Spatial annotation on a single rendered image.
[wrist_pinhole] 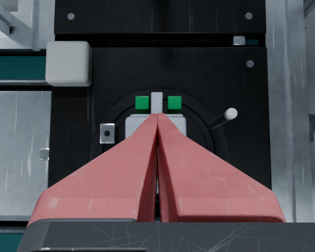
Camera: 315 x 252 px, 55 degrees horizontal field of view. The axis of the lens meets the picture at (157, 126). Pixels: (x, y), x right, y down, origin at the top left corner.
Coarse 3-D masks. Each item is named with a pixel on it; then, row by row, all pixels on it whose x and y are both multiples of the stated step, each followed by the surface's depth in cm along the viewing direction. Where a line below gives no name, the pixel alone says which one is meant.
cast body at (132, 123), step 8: (152, 96) 26; (160, 96) 26; (152, 104) 26; (160, 104) 26; (152, 112) 25; (160, 112) 25; (128, 120) 21; (136, 120) 21; (176, 120) 21; (184, 120) 21; (128, 128) 21; (136, 128) 21; (184, 128) 21; (128, 136) 21
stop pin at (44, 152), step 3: (39, 150) 33; (42, 150) 33; (45, 150) 33; (48, 150) 33; (39, 153) 33; (42, 153) 33; (45, 153) 33; (48, 153) 33; (39, 156) 33; (42, 156) 33; (45, 156) 33; (48, 156) 33; (39, 159) 33; (42, 159) 33; (45, 159) 33
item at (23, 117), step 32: (0, 64) 36; (32, 64) 36; (0, 96) 39; (32, 96) 39; (0, 128) 39; (32, 128) 39; (0, 160) 38; (32, 160) 38; (0, 192) 38; (32, 192) 38; (0, 224) 38
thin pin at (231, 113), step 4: (232, 108) 22; (224, 112) 23; (228, 112) 22; (232, 112) 22; (236, 112) 22; (220, 116) 25; (224, 116) 23; (228, 116) 22; (232, 116) 22; (212, 120) 29; (216, 120) 27; (220, 120) 25; (224, 120) 24; (228, 120) 24; (212, 124) 29; (216, 124) 28; (220, 124) 27; (212, 128) 31
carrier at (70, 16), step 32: (64, 0) 35; (96, 0) 34; (128, 0) 34; (160, 0) 34; (192, 0) 34; (224, 0) 34; (256, 0) 34; (64, 32) 34; (96, 32) 34; (128, 32) 34; (160, 32) 34; (192, 32) 34; (224, 32) 34; (256, 32) 34
